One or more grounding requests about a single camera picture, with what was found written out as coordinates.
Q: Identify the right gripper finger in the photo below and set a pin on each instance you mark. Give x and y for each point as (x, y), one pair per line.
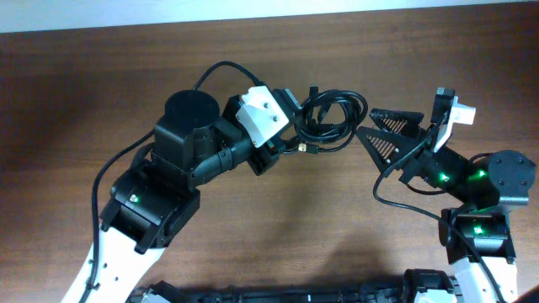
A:
(403, 123)
(387, 147)

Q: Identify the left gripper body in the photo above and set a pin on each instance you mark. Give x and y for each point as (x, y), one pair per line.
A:
(266, 156)

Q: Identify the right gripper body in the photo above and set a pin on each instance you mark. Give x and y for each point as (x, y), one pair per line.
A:
(428, 164)

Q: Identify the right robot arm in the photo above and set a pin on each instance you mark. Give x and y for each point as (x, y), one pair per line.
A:
(489, 186)

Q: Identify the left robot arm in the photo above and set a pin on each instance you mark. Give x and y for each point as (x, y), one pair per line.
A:
(194, 142)

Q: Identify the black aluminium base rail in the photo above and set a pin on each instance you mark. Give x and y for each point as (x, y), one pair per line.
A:
(416, 285)

